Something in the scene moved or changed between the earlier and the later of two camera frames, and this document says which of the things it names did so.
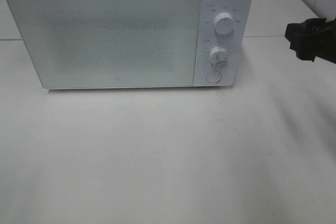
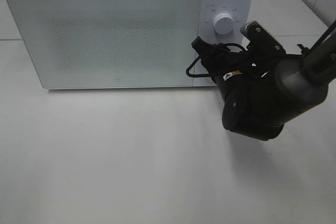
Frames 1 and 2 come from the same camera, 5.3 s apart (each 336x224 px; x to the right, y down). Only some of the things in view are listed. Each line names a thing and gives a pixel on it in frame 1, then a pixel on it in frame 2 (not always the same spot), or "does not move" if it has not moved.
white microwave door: x=110 y=38 does not move
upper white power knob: x=223 y=23 does not move
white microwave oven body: x=134 y=30 does not move
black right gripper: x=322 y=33 → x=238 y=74
